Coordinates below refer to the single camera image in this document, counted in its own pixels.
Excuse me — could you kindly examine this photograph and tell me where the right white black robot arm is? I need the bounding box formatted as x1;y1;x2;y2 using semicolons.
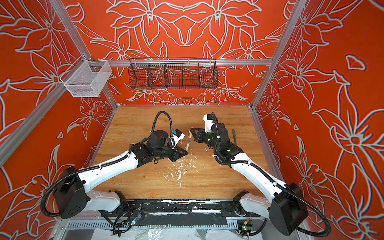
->
190;113;332;238

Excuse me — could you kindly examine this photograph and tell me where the right base cable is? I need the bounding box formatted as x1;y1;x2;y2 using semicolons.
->
238;217;268;238

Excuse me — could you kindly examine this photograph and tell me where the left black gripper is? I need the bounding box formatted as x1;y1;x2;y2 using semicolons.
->
154;143;189;162

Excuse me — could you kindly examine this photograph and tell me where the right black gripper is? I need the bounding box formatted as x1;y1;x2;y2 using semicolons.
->
189;127;222;152

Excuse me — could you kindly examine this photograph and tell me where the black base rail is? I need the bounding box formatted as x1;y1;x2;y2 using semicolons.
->
100;199;259;218

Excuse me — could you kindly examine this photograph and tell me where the dark green pen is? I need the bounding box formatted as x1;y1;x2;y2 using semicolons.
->
232;130;237;145

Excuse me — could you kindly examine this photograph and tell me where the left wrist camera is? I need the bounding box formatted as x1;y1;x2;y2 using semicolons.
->
171;129;185;146

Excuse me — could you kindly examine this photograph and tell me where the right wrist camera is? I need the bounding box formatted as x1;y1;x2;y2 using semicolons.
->
203;114;214;133

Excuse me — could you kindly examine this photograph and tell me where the clear plastic bin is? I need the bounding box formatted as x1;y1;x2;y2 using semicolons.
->
60;60;112;98

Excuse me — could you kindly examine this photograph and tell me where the left base cable bundle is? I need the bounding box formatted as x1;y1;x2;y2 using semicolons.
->
98;206;142;238

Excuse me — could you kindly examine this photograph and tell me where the beige pen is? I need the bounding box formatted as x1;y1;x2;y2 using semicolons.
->
185;129;193;151

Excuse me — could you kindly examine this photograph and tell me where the black wire basket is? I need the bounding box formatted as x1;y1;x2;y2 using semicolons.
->
128;58;219;90

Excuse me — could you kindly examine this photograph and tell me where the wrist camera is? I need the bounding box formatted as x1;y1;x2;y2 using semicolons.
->
171;129;185;146
203;114;214;133

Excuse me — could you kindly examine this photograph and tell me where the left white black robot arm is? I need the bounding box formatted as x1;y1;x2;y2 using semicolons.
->
40;123;188;219

